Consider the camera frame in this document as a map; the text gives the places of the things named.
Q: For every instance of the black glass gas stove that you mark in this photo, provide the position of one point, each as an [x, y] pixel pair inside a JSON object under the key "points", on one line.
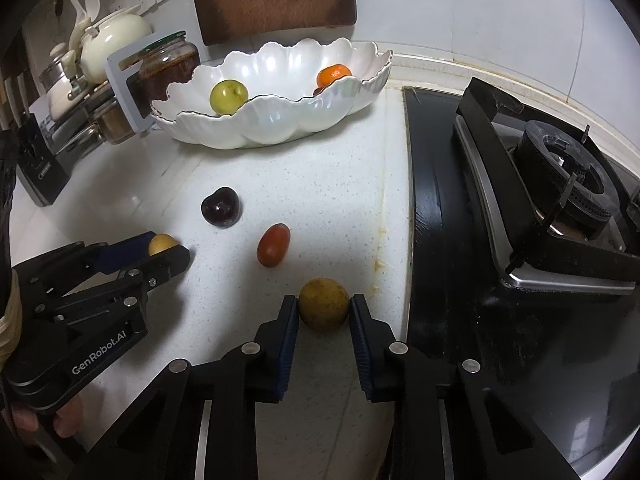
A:
{"points": [[450, 260]]}

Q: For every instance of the black pan support grate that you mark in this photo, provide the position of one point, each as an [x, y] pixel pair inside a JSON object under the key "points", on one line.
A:
{"points": [[480, 110]]}

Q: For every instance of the orange tangerine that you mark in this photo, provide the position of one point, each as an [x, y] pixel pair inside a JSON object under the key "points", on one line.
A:
{"points": [[334, 75]]}

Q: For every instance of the person's left hand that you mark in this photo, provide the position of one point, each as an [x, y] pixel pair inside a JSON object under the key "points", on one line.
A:
{"points": [[67, 417]]}

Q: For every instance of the small yellow fruit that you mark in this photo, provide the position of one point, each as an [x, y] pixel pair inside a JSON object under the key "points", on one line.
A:
{"points": [[162, 244]]}

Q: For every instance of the dark purple plum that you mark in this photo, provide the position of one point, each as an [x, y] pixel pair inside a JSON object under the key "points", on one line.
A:
{"points": [[221, 207]]}

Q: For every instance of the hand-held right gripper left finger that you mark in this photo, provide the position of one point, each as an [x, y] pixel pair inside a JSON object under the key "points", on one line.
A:
{"points": [[287, 345]]}

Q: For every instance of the person's left forearm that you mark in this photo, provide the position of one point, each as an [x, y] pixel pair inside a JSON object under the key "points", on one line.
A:
{"points": [[7, 200]]}

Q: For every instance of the cream ceramic teapot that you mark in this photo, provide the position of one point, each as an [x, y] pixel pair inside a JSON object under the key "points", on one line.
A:
{"points": [[115, 35]]}

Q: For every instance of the white scalloped ceramic bowl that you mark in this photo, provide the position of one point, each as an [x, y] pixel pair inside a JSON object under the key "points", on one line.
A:
{"points": [[260, 120]]}

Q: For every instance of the green plum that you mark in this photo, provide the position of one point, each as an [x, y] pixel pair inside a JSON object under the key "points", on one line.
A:
{"points": [[229, 96]]}

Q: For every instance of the black knife block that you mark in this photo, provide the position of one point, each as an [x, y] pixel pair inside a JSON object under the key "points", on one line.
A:
{"points": [[42, 170]]}

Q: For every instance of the stainless steel pot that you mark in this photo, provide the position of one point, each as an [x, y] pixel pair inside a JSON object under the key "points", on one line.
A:
{"points": [[60, 72]]}

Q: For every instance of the red jujube date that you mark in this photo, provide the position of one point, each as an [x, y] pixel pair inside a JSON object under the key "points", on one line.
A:
{"points": [[320, 91]]}

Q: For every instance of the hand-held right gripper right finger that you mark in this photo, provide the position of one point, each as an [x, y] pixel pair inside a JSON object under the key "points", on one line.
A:
{"points": [[361, 345]]}

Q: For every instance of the black gas burner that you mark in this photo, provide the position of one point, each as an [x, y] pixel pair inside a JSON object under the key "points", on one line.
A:
{"points": [[550, 145]]}

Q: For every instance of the small brown glass jar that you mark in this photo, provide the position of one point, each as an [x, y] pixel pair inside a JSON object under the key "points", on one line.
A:
{"points": [[117, 127]]}

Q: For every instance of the red cherry tomato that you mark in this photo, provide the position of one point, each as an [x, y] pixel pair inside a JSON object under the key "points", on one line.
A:
{"points": [[273, 245]]}

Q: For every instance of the glass sauce jar green lid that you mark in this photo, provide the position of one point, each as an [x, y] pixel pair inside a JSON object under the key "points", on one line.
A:
{"points": [[167, 65]]}

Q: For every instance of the yellow-brown round fruit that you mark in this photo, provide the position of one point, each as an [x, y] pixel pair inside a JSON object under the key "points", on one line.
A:
{"points": [[324, 305]]}

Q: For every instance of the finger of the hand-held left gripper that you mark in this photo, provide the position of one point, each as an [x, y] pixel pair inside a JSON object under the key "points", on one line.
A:
{"points": [[127, 250], [167, 262]]}

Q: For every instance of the stainless steel burner tray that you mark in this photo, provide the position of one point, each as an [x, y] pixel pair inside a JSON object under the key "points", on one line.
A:
{"points": [[487, 185]]}

